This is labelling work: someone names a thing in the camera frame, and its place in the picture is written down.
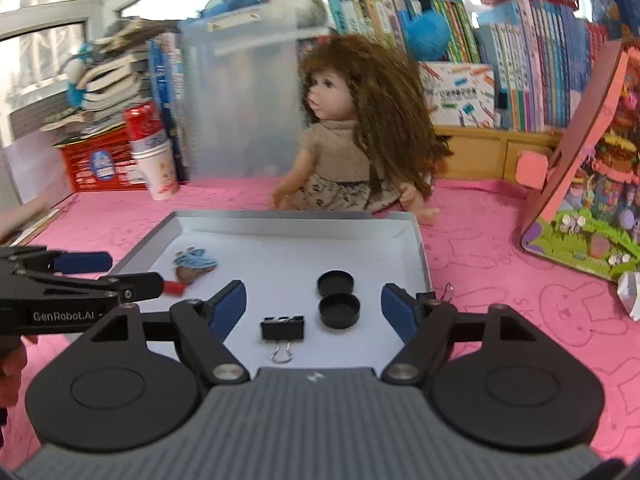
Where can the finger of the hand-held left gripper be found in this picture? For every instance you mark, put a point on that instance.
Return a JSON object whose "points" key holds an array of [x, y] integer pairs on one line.
{"points": [[82, 262], [142, 286]]}

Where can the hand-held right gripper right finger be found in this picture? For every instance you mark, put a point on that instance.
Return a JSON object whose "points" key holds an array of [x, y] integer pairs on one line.
{"points": [[400, 305]]}

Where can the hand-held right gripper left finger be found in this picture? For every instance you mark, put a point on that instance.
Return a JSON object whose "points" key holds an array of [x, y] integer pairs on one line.
{"points": [[230, 305]]}

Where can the red plastic clip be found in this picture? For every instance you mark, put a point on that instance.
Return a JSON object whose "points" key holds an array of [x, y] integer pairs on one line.
{"points": [[175, 287]]}

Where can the blue hair clip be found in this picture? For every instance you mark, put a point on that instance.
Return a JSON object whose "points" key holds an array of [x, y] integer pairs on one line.
{"points": [[195, 259]]}

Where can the black binder clip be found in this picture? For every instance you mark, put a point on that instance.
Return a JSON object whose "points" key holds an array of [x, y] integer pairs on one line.
{"points": [[282, 330]]}

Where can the black round lid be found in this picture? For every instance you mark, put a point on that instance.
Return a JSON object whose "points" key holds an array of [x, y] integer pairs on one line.
{"points": [[336, 282], [340, 311]]}

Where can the silver cardboard box tray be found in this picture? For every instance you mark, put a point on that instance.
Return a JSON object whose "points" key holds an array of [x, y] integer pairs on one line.
{"points": [[300, 245]]}

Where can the person's left hand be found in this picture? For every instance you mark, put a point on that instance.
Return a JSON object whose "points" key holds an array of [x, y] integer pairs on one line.
{"points": [[11, 370]]}

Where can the red plastic crate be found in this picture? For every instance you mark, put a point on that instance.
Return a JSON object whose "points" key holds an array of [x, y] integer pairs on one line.
{"points": [[95, 165]]}

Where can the pink rabbit print blanket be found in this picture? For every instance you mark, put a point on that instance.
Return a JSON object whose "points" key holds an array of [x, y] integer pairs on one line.
{"points": [[500, 280]]}

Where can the white paper cup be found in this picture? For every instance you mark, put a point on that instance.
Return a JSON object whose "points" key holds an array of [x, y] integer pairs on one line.
{"points": [[157, 170]]}

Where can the wooden drawer box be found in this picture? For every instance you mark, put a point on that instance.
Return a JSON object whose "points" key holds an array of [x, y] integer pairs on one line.
{"points": [[480, 155]]}

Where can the row of blue books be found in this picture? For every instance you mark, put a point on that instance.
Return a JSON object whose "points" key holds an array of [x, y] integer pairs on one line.
{"points": [[170, 105]]}

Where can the brown haired doll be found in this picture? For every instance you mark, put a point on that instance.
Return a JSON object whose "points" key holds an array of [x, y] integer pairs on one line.
{"points": [[350, 125]]}

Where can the small blue plush toy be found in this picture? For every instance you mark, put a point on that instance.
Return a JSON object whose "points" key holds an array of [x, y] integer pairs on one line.
{"points": [[80, 75]]}

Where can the stack of worn books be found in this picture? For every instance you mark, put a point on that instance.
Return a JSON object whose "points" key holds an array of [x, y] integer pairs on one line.
{"points": [[115, 75]]}

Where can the translucent plastic board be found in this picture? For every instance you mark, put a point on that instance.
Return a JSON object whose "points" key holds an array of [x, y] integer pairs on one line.
{"points": [[240, 110]]}

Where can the crumpled white paper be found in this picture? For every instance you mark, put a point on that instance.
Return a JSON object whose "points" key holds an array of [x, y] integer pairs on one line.
{"points": [[631, 295]]}

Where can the pink toy house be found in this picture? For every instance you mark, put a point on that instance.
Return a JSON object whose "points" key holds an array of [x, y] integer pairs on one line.
{"points": [[595, 175]]}

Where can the row of colourful books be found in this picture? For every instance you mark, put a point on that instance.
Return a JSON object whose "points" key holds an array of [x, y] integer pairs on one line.
{"points": [[525, 70]]}

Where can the large blue plush toy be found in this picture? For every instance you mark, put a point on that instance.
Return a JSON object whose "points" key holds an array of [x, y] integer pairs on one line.
{"points": [[415, 5]]}

